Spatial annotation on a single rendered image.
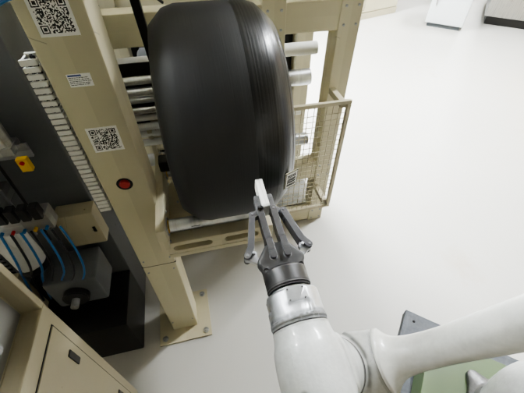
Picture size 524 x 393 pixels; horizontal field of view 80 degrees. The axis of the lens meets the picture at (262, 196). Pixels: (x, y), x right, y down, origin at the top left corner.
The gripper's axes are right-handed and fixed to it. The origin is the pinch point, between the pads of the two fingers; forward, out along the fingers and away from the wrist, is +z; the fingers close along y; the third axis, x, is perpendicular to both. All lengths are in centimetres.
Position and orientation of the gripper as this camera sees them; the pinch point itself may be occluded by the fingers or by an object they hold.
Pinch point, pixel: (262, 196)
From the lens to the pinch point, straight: 64.0
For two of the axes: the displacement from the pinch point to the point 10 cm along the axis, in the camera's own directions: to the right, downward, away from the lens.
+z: -2.3, -7.9, 5.8
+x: -0.4, 6.0, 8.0
